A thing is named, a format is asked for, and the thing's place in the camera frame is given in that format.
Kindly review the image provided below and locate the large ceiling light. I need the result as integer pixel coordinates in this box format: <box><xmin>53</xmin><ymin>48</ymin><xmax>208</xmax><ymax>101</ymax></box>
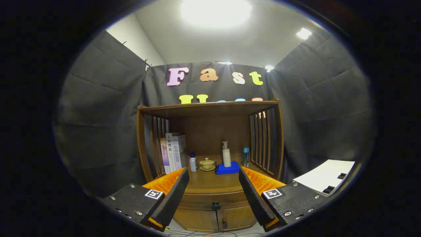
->
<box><xmin>180</xmin><ymin>0</ymin><xmax>253</xmax><ymax>29</ymax></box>

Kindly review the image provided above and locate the thick white patterned book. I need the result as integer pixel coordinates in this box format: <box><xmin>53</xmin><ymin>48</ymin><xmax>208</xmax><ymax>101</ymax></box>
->
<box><xmin>172</xmin><ymin>135</ymin><xmax>187</xmax><ymax>171</ymax></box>

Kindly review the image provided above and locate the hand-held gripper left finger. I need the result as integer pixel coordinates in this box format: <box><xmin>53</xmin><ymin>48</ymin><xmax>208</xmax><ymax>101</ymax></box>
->
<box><xmin>100</xmin><ymin>167</ymin><xmax>190</xmax><ymax>232</ymax></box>

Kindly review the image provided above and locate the brown wooden cabinet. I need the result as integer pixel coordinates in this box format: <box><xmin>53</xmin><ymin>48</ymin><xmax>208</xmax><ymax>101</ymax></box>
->
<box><xmin>136</xmin><ymin>99</ymin><xmax>285</xmax><ymax>231</ymax></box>

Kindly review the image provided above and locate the yellow lidded teacup with saucer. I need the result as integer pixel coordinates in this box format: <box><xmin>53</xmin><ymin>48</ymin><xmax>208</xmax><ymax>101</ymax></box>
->
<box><xmin>200</xmin><ymin>158</ymin><xmax>216</xmax><ymax>172</ymax></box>

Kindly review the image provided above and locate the white pump bottle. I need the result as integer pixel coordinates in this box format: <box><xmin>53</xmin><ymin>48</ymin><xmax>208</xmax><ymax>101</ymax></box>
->
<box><xmin>222</xmin><ymin>141</ymin><xmax>232</xmax><ymax>168</ymax></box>

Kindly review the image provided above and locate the pink purple book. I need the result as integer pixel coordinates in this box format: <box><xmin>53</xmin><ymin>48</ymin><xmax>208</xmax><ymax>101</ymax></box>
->
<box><xmin>160</xmin><ymin>138</ymin><xmax>171</xmax><ymax>174</ymax></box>

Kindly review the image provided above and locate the wooden countertop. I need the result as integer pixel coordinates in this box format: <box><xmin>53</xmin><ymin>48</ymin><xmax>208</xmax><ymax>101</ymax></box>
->
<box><xmin>155</xmin><ymin>155</ymin><xmax>275</xmax><ymax>195</ymax></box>

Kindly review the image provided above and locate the brown wooden drawer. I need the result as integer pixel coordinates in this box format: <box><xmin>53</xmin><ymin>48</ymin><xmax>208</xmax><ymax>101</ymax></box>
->
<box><xmin>178</xmin><ymin>190</ymin><xmax>251</xmax><ymax>211</ymax></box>

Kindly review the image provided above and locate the blue folded cloth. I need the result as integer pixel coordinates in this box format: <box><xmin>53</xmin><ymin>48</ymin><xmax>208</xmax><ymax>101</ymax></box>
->
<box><xmin>216</xmin><ymin>161</ymin><xmax>240</xmax><ymax>175</ymax></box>

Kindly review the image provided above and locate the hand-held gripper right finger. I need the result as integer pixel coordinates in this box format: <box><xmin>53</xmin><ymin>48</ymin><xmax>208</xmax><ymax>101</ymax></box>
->
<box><xmin>239</xmin><ymin>166</ymin><xmax>330</xmax><ymax>232</ymax></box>

